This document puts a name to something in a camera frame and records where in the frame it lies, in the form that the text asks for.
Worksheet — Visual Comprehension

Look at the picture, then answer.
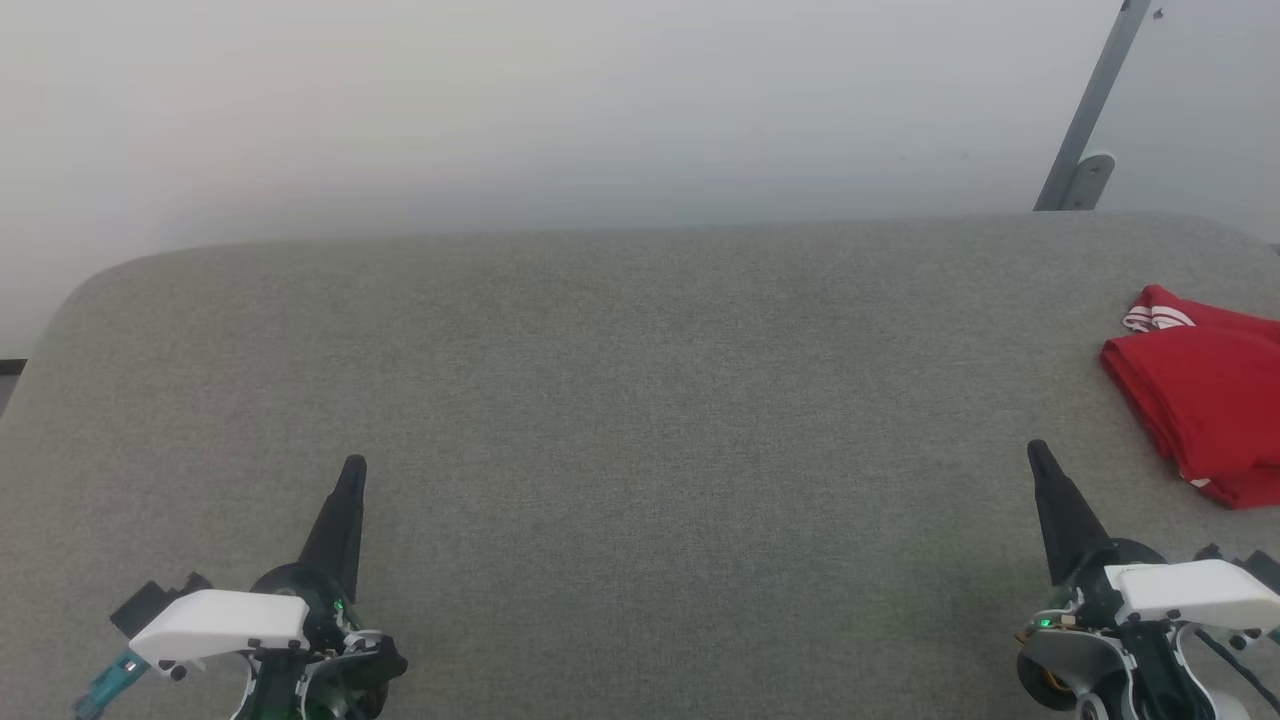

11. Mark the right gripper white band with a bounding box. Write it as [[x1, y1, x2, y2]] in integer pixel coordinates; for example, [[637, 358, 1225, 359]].
[[1026, 440, 1280, 630]]

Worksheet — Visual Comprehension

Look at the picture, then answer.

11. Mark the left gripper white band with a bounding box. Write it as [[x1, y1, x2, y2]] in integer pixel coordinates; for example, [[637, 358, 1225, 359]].
[[128, 454, 369, 682]]

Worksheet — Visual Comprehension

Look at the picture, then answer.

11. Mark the red white basketball jersey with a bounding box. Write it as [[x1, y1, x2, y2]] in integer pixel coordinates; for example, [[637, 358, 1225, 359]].
[[1100, 285, 1280, 511]]

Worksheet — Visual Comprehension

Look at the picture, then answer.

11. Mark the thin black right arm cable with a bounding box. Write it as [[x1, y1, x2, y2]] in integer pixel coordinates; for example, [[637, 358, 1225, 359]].
[[1192, 626, 1280, 703]]

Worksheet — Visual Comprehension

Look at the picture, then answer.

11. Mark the teal left camera connector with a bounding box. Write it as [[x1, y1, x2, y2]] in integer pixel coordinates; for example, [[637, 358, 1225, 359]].
[[72, 650, 151, 720]]

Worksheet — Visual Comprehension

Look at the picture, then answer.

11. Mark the grey metal post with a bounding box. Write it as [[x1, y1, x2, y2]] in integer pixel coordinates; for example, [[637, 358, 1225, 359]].
[[1033, 0, 1154, 212]]

